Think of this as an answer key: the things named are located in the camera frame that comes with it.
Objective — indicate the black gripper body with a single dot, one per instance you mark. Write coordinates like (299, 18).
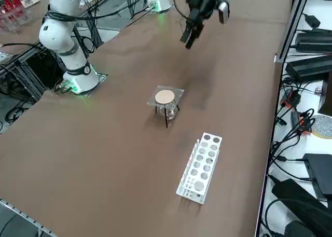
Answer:
(203, 6)

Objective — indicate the white test tube rack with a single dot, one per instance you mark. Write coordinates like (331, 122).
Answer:
(190, 187)

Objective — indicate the black stand legs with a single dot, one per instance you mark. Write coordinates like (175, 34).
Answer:
(137, 14)

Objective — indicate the small black power adapter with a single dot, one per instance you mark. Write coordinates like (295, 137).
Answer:
(312, 20)

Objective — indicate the red and black connector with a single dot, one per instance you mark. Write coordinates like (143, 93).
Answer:
(290, 99)

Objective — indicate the long black power brick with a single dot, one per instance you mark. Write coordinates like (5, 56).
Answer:
(315, 42)
(308, 68)

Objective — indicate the dark box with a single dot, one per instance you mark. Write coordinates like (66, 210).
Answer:
(327, 97)

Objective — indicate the round glitter coaster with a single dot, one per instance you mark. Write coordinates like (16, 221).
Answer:
(323, 126)

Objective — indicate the clear acrylic shelf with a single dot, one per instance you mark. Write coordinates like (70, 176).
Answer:
(13, 16)

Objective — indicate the flat black box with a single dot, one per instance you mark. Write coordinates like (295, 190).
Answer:
(320, 174)

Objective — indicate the large black adapter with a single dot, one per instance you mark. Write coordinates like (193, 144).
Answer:
(298, 200)

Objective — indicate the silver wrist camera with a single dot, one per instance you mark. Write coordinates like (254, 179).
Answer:
(224, 12)

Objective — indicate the silver aluminium post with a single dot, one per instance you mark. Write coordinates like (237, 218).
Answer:
(293, 21)

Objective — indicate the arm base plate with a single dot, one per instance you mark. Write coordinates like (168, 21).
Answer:
(102, 77)

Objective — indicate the black aluminium frame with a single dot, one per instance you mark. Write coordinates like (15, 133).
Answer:
(23, 73)

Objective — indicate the grey metal rail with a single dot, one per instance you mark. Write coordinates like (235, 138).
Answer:
(23, 213)

